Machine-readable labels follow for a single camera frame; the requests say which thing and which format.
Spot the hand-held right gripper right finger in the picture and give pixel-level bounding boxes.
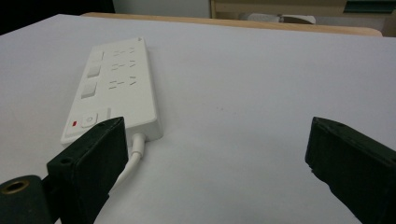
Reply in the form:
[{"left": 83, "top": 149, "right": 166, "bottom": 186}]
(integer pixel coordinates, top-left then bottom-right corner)
[{"left": 304, "top": 116, "right": 396, "bottom": 224}]

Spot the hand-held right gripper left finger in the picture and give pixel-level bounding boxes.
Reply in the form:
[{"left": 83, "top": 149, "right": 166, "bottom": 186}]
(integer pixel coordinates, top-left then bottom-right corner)
[{"left": 46, "top": 116, "right": 130, "bottom": 224}]

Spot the white power strip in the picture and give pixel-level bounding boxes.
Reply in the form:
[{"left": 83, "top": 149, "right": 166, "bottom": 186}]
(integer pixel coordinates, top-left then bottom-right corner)
[{"left": 60, "top": 36, "right": 164, "bottom": 147}]

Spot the white power strip cable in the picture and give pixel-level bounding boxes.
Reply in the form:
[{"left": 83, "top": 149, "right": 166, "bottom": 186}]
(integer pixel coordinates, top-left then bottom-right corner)
[{"left": 109, "top": 132, "right": 147, "bottom": 191}]

